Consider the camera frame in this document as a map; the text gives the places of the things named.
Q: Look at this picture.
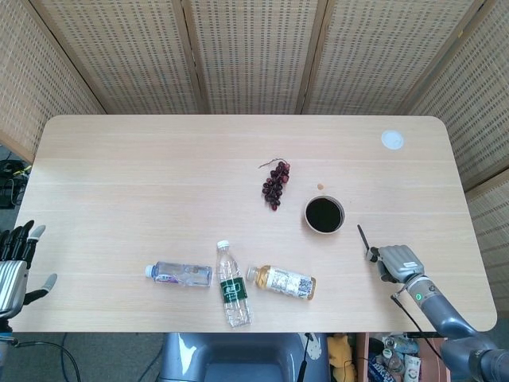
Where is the yellow cloth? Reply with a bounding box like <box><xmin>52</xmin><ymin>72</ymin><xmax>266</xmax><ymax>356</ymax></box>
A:
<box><xmin>328</xmin><ymin>333</ymin><xmax>359</xmax><ymax>382</ymax></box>

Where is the black plastic spoon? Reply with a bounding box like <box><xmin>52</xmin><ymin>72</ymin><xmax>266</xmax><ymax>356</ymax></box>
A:
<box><xmin>356</xmin><ymin>224</ymin><xmax>373</xmax><ymax>259</ymax></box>

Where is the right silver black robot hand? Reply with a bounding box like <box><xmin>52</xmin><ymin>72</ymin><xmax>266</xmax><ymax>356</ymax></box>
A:
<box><xmin>365</xmin><ymin>243</ymin><xmax>425</xmax><ymax>284</ymax></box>

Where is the dark red grape bunch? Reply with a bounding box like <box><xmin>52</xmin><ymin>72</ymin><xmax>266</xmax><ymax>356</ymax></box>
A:
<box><xmin>258</xmin><ymin>158</ymin><xmax>291</xmax><ymax>212</ymax></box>

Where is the black equipment on floor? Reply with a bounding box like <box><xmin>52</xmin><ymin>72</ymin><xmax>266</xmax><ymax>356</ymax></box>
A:
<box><xmin>0</xmin><ymin>158</ymin><xmax>32</xmax><ymax>209</ymax></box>

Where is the woven bamboo folding screen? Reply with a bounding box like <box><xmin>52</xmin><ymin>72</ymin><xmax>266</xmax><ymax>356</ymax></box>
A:
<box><xmin>0</xmin><ymin>0</ymin><xmax>509</xmax><ymax>295</ymax></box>

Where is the white round table grommet cap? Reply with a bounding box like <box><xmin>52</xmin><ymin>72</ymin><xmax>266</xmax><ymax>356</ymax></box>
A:
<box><xmin>380</xmin><ymin>129</ymin><xmax>406</xmax><ymax>151</ymax></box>

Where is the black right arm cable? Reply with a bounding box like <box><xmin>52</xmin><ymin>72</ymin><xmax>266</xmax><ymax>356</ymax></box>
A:
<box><xmin>391</xmin><ymin>292</ymin><xmax>445</xmax><ymax>359</ymax></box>

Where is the clear bottle with green label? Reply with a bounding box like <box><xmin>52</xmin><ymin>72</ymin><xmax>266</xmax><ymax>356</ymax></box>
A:
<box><xmin>216</xmin><ymin>240</ymin><xmax>254</xmax><ymax>329</ymax></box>

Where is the clear bottle with purple label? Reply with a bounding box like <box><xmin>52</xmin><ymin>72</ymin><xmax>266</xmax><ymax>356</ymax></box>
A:
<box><xmin>143</xmin><ymin>260</ymin><xmax>213</xmax><ymax>287</ymax></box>

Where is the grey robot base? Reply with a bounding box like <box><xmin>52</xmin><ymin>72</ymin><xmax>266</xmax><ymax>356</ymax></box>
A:
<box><xmin>157</xmin><ymin>332</ymin><xmax>331</xmax><ymax>382</ymax></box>

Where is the brown box of clutter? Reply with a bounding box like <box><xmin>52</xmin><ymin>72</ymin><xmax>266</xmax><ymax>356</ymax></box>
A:
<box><xmin>367</xmin><ymin>332</ymin><xmax>450</xmax><ymax>382</ymax></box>

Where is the white perforated plate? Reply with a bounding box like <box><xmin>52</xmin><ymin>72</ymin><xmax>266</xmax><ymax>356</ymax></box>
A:
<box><xmin>304</xmin><ymin>333</ymin><xmax>324</xmax><ymax>361</ymax></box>

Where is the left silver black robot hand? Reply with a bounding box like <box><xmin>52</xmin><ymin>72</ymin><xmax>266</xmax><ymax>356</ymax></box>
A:
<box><xmin>0</xmin><ymin>220</ymin><xmax>58</xmax><ymax>319</ymax></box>

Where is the yellow tea bottle white label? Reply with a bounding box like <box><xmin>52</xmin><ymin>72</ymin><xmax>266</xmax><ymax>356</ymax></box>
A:
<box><xmin>247</xmin><ymin>263</ymin><xmax>318</xmax><ymax>302</ymax></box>

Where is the bowl with dark liquid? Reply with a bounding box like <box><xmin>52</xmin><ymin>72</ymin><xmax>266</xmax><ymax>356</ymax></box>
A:
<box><xmin>304</xmin><ymin>194</ymin><xmax>346</xmax><ymax>236</ymax></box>

